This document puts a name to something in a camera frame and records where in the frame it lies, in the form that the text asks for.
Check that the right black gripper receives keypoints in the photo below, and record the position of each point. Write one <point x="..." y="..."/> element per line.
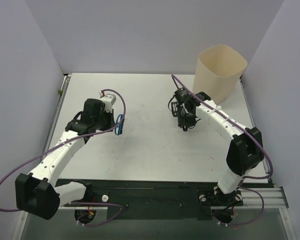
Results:
<point x="181" y="116"/>

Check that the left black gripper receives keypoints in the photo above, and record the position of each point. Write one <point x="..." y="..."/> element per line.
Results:
<point x="110" y="122"/>

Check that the blue hand brush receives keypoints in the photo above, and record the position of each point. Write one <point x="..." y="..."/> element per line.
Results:
<point x="120" y="123"/>

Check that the black slotted scoop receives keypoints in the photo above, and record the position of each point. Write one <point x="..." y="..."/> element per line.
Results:
<point x="174" y="108"/>

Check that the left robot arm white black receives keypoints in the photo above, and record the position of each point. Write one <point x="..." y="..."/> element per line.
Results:
<point x="57" y="157"/>

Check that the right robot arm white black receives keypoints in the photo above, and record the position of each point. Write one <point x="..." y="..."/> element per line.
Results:
<point x="243" y="153"/>

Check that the cream plastic waste bin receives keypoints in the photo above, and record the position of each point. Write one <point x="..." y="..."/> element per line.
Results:
<point x="217" y="72"/>

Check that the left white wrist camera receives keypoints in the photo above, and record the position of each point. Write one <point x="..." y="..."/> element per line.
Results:
<point x="108" y="100"/>

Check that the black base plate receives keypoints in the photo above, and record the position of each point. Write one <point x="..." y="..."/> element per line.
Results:
<point x="133" y="200"/>

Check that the aluminium frame rail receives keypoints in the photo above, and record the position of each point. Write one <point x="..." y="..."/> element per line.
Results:
<point x="273" y="198"/>

